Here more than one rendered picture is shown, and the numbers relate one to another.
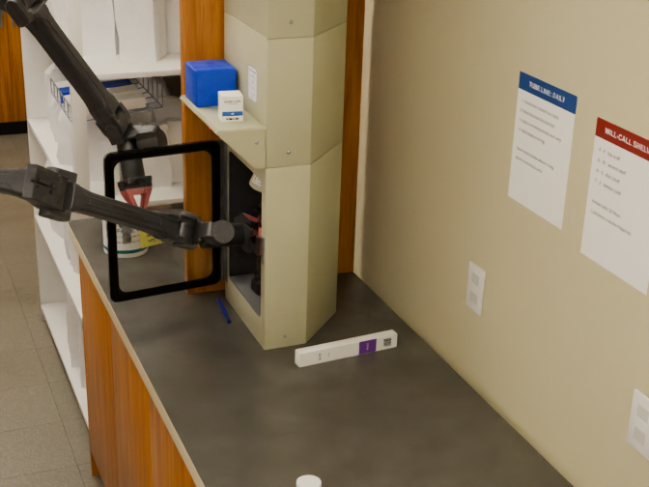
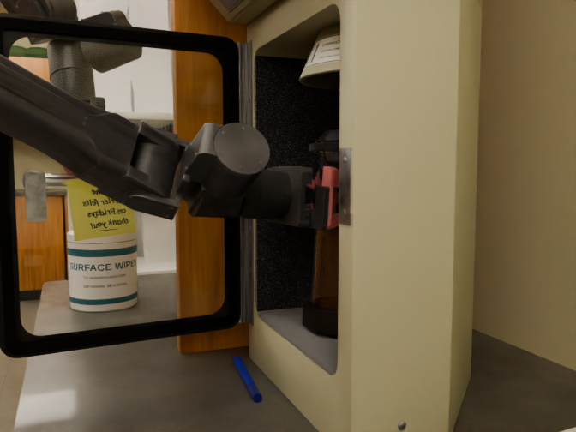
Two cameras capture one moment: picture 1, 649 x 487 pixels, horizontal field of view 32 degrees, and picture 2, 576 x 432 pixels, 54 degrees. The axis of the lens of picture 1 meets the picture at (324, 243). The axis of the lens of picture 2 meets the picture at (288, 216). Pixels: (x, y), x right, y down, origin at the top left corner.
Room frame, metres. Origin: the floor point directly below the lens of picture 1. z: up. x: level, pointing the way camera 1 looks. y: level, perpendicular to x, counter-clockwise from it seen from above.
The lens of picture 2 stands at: (1.95, 0.18, 1.22)
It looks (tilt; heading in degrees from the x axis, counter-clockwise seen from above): 5 degrees down; 2
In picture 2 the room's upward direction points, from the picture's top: straight up
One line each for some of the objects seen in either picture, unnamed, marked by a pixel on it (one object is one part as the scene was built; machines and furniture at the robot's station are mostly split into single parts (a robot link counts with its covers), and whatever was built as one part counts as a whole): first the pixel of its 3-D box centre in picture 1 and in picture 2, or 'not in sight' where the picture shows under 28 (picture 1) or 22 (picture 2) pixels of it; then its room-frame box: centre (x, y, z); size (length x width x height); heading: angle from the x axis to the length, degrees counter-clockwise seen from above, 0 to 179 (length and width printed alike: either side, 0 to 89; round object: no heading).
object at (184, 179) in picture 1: (164, 221); (127, 188); (2.67, 0.41, 1.19); 0.30 x 0.01 x 0.40; 119
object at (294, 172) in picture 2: (234, 235); (267, 194); (2.60, 0.23, 1.19); 0.10 x 0.07 x 0.07; 25
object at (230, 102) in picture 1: (230, 105); not in sight; (2.52, 0.23, 1.54); 0.05 x 0.05 x 0.06; 15
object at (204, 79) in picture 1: (211, 82); not in sight; (2.67, 0.29, 1.56); 0.10 x 0.10 x 0.09; 23
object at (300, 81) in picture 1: (292, 176); (385, 76); (2.66, 0.09, 1.33); 0.32 x 0.25 x 0.77; 23
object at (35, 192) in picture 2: (126, 232); (35, 196); (2.61, 0.50, 1.18); 0.02 x 0.02 x 0.06; 29
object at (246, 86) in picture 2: (223, 213); (244, 185); (2.74, 0.27, 1.19); 0.03 x 0.02 x 0.39; 23
